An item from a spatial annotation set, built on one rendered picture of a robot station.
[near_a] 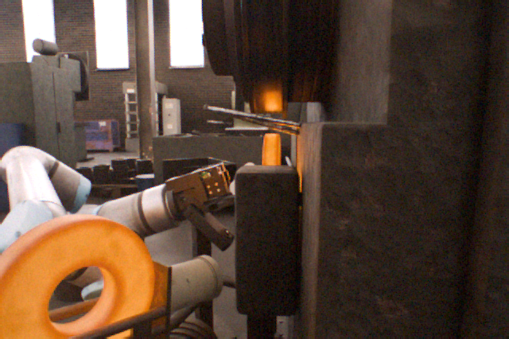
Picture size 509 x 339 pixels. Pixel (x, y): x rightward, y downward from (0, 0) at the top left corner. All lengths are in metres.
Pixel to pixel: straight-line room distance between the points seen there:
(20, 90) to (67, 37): 8.88
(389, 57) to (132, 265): 0.32
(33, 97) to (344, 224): 4.02
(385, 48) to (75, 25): 12.77
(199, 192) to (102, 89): 11.68
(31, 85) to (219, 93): 7.48
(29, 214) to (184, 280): 0.27
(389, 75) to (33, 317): 0.36
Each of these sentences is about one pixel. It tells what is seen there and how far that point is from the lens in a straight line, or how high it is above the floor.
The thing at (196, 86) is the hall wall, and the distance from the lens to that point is 11.16.
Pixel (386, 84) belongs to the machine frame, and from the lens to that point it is 0.32.
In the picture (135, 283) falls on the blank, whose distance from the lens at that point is 0.40.
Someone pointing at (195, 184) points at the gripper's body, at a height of 0.76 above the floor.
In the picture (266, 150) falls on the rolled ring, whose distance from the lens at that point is 0.71.
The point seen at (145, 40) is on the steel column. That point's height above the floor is 2.60.
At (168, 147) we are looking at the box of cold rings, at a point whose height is 0.64.
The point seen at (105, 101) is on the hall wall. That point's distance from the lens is 12.21.
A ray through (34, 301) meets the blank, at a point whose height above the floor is 0.72.
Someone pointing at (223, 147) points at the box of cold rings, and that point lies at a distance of 3.19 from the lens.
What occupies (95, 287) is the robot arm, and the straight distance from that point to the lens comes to 0.63.
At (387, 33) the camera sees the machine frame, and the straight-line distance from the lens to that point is 0.33.
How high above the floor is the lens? 0.87
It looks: 9 degrees down
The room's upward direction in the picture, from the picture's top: straight up
